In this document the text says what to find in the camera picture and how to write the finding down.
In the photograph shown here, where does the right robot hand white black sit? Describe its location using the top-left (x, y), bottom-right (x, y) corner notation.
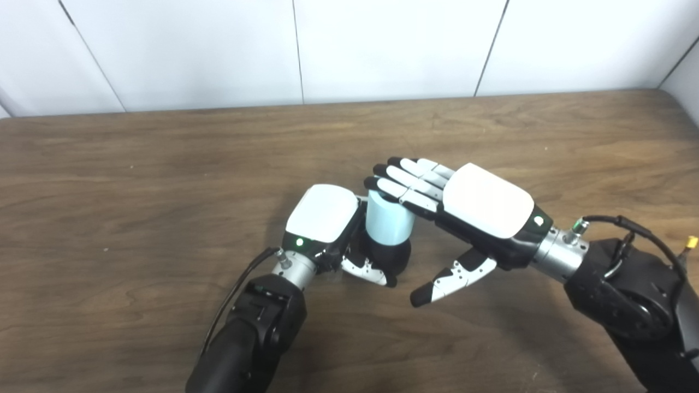
top-left (363, 157), bottom-right (554, 308)

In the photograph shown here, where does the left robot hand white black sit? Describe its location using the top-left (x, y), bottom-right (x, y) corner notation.
top-left (281, 183), bottom-right (397, 289)

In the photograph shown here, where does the light blue cylinder cup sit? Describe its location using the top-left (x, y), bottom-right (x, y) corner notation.
top-left (364, 189), bottom-right (416, 247)

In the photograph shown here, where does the black flared nozzle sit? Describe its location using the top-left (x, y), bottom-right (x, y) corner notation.
top-left (349, 231), bottom-right (412, 285)

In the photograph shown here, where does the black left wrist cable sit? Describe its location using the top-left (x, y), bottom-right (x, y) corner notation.
top-left (199, 246), bottom-right (291, 356)

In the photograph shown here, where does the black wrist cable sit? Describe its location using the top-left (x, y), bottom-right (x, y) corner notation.
top-left (199, 246), bottom-right (291, 356)
top-left (565, 214), bottom-right (690, 285)

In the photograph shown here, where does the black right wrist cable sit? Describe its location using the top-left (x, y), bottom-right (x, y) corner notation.
top-left (565, 214), bottom-right (690, 285)

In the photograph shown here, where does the yellow cable connector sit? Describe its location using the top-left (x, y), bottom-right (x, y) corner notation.
top-left (677, 235), bottom-right (699, 269)

